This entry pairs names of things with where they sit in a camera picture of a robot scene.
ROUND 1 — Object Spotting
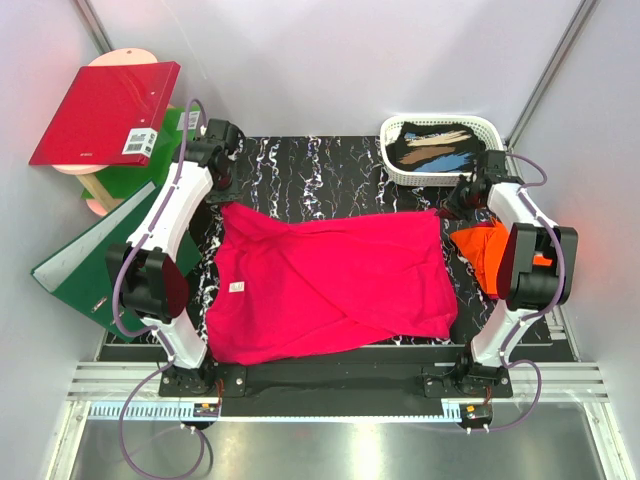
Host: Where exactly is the white plastic basket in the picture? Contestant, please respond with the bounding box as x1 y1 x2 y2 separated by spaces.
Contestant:
379 114 504 187

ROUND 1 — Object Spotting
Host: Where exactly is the magenta pink t shirt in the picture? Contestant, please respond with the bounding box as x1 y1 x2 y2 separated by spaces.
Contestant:
206 203 458 366

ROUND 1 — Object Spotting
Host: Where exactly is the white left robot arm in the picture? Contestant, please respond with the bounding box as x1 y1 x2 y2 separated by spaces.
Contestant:
106 119 244 396

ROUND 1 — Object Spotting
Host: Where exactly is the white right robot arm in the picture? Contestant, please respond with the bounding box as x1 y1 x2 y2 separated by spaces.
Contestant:
438 150 578 397

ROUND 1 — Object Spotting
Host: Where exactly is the light green folder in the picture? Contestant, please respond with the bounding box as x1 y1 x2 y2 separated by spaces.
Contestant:
96 108 184 199

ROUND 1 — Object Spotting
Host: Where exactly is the orange folded t shirt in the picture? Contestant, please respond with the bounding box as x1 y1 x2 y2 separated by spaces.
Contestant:
451 220 558 310

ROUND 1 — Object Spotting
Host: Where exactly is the black printed t shirt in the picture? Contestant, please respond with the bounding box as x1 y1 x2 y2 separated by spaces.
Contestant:
385 122 487 174

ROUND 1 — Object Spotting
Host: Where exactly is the pink wooden stool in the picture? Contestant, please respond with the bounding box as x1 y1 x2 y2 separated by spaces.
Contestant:
52 47 184 217

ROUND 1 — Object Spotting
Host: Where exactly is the red ring binder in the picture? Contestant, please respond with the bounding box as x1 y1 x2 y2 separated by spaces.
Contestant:
29 62 180 167

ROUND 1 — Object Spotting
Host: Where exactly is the dark green ring binder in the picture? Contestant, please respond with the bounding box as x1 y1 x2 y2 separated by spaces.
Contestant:
30 179 204 344

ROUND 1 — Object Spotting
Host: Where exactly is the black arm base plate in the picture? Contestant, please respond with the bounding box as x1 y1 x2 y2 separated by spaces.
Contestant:
159 363 513 400

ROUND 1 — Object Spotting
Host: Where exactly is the aluminium frame rail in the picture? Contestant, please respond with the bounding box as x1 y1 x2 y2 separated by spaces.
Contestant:
67 362 608 423

